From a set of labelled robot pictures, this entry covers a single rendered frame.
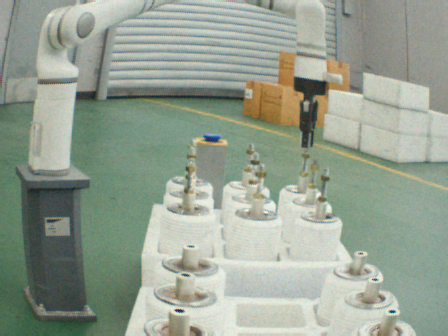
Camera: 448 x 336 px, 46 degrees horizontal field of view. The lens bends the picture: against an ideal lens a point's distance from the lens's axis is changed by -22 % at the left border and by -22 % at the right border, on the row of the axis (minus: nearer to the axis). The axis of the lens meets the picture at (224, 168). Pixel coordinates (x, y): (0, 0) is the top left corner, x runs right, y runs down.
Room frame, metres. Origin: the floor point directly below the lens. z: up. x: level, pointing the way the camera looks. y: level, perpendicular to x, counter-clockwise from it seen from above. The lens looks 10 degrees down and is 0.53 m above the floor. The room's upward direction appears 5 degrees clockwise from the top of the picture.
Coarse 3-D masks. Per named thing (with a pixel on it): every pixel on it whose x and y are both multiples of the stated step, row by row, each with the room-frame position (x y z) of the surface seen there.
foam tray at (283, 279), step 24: (216, 216) 1.36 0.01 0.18; (216, 240) 1.18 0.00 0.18; (144, 264) 1.03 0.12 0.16; (240, 264) 1.04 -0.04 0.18; (264, 264) 1.05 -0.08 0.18; (288, 264) 1.05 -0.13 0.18; (312, 264) 1.05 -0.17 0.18; (336, 264) 1.05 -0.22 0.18; (240, 288) 1.04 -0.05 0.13; (264, 288) 1.04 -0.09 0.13; (288, 288) 1.04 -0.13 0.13; (312, 288) 1.05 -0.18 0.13
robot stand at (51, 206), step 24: (24, 168) 1.07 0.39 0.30; (72, 168) 1.12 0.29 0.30; (24, 192) 1.03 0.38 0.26; (48, 192) 1.01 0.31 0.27; (72, 192) 1.04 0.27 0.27; (24, 216) 1.04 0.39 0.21; (48, 216) 1.01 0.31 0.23; (72, 216) 1.04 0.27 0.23; (24, 240) 1.06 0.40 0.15; (48, 240) 1.01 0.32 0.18; (72, 240) 1.04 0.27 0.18; (48, 264) 1.00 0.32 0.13; (72, 264) 1.03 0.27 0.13; (24, 288) 1.09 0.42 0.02; (48, 288) 1.00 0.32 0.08; (72, 288) 1.03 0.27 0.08; (48, 312) 0.99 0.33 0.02; (72, 312) 1.03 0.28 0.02
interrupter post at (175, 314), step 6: (174, 312) 0.56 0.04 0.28; (180, 312) 0.57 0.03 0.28; (186, 312) 0.56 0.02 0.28; (174, 318) 0.55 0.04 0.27; (180, 318) 0.55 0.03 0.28; (186, 318) 0.56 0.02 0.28; (168, 324) 0.56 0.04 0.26; (174, 324) 0.55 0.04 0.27; (180, 324) 0.55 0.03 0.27; (186, 324) 0.56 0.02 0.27; (174, 330) 0.55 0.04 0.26; (180, 330) 0.55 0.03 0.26; (186, 330) 0.56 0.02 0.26
